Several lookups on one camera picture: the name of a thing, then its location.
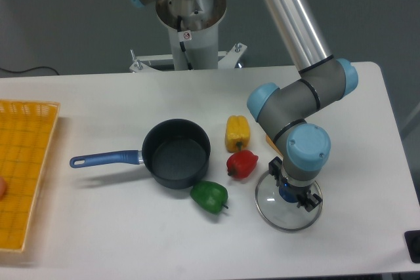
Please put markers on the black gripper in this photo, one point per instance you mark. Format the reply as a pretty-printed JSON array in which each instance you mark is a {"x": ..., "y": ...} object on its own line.
[{"x": 292, "y": 190}]

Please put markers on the yellow bell pepper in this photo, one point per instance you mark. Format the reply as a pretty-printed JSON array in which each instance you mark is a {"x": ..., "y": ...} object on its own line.
[{"x": 237, "y": 133}]

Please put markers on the red bell pepper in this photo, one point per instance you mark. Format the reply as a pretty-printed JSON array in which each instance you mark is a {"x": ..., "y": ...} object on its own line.
[{"x": 241, "y": 164}]

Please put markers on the green bell pepper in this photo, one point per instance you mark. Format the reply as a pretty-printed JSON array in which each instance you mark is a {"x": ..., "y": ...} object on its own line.
[{"x": 210, "y": 196}]

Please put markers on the toasted bread slice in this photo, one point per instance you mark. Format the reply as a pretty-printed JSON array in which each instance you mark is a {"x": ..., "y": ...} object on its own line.
[{"x": 272, "y": 145}]

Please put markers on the dark saucepan with blue handle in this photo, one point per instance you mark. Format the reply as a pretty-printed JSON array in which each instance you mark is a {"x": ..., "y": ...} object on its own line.
[{"x": 176, "y": 152}]

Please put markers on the black device at table edge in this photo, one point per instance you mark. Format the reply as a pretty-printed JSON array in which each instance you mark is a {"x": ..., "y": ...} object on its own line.
[{"x": 412, "y": 239}]

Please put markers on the yellow woven basket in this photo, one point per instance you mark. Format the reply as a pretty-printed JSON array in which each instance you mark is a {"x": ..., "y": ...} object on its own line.
[{"x": 27, "y": 128}]

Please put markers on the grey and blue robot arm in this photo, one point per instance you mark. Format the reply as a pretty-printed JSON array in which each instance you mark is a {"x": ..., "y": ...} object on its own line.
[{"x": 281, "y": 112}]

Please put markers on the glass pot lid blue knob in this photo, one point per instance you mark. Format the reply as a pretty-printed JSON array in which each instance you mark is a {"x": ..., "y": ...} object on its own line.
[{"x": 279, "y": 213}]

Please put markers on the orange object in basket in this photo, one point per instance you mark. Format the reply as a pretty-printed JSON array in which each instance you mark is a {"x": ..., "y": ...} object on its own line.
[{"x": 3, "y": 187}]

